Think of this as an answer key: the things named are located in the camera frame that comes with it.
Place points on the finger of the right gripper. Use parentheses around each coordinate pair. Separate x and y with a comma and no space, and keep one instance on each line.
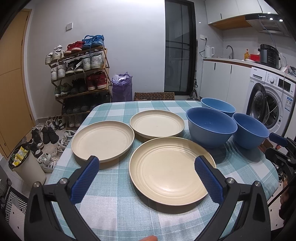
(279,140)
(277,157)

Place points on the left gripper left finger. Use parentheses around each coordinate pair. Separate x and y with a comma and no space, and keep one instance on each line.
(41,222)

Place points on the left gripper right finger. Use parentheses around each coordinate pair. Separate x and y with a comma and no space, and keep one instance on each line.
(252,222)

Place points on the large dark blue bowl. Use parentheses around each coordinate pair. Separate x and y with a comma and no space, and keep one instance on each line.
(210,128)

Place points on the light blue bowl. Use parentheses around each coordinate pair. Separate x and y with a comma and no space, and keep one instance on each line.
(219,105)

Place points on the cream plate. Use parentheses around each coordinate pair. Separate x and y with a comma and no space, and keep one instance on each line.
(107,140)
(163,170)
(157,123)

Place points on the white kitchen cabinets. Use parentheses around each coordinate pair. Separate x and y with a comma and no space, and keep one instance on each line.
(227,82)

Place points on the black white patterned rug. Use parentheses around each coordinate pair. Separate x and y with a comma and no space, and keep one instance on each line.
(17,201)

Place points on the white washing machine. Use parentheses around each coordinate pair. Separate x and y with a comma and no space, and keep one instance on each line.
(270,99)

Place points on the white trash bin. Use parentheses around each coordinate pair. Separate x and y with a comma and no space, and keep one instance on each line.
(26,166)

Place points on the black pressure cooker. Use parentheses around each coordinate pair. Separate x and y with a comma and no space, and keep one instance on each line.
(269,56)

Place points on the upright vacuum cleaner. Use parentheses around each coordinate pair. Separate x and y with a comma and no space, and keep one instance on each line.
(194,95)

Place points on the wooden door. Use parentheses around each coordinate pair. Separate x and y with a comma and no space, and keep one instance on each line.
(16,114)

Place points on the white electric kettle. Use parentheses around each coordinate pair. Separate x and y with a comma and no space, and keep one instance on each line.
(209,52)

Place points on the teal checked tablecloth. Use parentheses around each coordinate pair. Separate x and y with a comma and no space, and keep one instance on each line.
(115,210)

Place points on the range hood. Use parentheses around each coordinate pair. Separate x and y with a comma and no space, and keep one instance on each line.
(268,23)

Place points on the black glass door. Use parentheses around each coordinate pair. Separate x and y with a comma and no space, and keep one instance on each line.
(181,48)

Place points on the patterned cardboard box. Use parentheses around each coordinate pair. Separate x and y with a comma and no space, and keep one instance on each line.
(138,96)

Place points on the wooden shoe rack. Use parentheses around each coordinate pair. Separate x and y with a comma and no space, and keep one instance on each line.
(81,80)

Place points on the purple plastic bag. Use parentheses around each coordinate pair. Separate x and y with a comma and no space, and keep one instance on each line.
(122,87)

